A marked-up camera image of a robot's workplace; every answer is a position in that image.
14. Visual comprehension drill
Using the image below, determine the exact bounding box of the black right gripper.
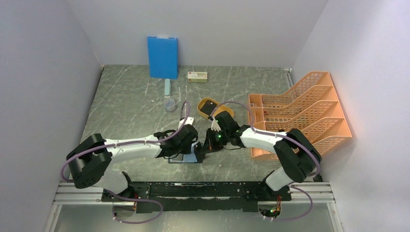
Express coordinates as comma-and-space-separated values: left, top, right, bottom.
201, 127, 229, 154

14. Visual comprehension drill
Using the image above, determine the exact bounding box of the navy blue card holder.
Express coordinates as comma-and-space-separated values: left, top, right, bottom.
168, 141, 198, 164

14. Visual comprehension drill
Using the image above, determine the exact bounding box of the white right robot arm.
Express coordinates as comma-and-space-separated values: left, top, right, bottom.
209, 111, 322, 200

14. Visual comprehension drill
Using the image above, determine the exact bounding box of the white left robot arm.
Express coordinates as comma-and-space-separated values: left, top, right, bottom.
66, 124, 198, 201

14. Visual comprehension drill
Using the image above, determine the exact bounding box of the black VIP card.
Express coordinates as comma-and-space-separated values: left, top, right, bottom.
200, 100, 218, 116

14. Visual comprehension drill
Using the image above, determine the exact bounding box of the yellow oval tray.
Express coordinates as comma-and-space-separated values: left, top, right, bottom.
197, 98, 234, 122

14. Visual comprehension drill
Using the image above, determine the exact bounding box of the clear jar of paper clips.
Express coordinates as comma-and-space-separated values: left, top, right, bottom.
163, 98, 176, 112

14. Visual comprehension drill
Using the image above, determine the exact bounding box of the light blue stapler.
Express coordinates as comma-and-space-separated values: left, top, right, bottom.
164, 79, 171, 98

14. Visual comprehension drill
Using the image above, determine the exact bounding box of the green and white small box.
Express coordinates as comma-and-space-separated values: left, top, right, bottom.
187, 72, 208, 83

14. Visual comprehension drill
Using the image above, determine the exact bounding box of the blue upright folder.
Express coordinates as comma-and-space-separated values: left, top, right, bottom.
147, 37, 178, 79

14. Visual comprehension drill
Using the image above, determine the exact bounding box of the orange plastic file organizer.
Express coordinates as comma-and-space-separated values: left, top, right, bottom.
248, 71, 352, 157

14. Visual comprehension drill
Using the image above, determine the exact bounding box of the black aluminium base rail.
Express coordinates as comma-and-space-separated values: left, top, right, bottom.
53, 181, 336, 214

